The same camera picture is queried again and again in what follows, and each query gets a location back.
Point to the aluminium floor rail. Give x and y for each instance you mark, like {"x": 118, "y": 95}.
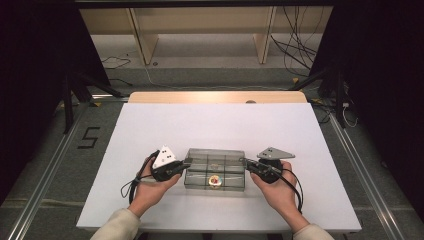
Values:
{"x": 43, "y": 180}
{"x": 363, "y": 170}

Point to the person's right hand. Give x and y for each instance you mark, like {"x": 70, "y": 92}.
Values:
{"x": 283, "y": 196}

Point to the grey transparent compartment box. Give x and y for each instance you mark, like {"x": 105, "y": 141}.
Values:
{"x": 230, "y": 173}

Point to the black tripod stand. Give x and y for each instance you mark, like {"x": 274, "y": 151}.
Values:
{"x": 68, "y": 100}
{"x": 339, "y": 96}

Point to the black curtain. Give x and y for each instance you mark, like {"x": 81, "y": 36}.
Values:
{"x": 383, "y": 83}
{"x": 33, "y": 83}

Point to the white table board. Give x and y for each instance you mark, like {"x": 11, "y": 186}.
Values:
{"x": 160, "y": 126}

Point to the round cartoon badge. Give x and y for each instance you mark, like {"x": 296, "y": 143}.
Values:
{"x": 215, "y": 180}

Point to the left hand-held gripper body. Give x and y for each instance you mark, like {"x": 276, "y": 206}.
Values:
{"x": 165, "y": 170}

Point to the person's left hand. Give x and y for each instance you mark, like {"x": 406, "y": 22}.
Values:
{"x": 150, "y": 193}

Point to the light wooden shelf unit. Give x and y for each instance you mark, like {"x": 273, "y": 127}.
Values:
{"x": 206, "y": 20}

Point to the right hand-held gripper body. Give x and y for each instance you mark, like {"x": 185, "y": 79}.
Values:
{"x": 268, "y": 170}

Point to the light wooden table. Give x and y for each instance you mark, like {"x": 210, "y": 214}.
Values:
{"x": 200, "y": 97}

